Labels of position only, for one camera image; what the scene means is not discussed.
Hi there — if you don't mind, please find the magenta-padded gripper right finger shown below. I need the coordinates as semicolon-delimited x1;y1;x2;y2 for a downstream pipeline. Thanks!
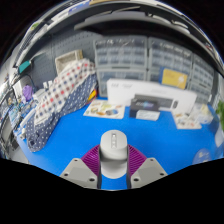
125;144;168;190

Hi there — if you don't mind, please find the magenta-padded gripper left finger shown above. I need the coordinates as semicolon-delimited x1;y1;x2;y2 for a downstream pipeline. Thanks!
59;144;103;190

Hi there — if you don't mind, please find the white computer mouse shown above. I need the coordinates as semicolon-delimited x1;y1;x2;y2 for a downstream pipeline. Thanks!
99;129;129;180

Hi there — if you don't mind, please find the small black and white box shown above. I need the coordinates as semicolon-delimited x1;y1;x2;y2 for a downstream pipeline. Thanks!
129;98;161;122

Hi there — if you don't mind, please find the printed picture sheet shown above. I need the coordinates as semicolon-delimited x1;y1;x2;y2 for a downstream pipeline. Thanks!
171;111;203;130
83;99;126;120

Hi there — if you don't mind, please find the checked and dotted cloth pile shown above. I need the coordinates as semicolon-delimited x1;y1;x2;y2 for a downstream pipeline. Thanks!
25;58;99;153

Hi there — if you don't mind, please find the long white keyboard box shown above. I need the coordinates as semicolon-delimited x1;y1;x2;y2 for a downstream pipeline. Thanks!
106;78;198;115

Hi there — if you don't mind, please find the clear plastic package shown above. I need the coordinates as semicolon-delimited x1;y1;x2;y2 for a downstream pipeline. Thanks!
193;103;214;125

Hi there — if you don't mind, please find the yellow box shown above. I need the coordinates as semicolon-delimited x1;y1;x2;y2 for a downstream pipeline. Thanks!
160;67;189;90

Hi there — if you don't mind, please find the purple object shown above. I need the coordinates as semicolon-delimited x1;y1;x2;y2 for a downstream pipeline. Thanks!
22;84;34;102

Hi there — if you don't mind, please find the white woven tray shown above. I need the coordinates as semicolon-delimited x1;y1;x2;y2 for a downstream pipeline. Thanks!
54;49;84;75

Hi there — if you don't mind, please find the grey plastic drawer cabinet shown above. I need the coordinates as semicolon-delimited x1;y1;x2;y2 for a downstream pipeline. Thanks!
93;35;149;98
190;54;216;104
146;37;194;84

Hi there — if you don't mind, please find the teal object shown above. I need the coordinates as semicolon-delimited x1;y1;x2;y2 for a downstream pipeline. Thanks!
18;60;32;74

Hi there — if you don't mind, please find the dark wall shelf unit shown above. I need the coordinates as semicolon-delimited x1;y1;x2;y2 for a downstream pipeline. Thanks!
13;0;221;78

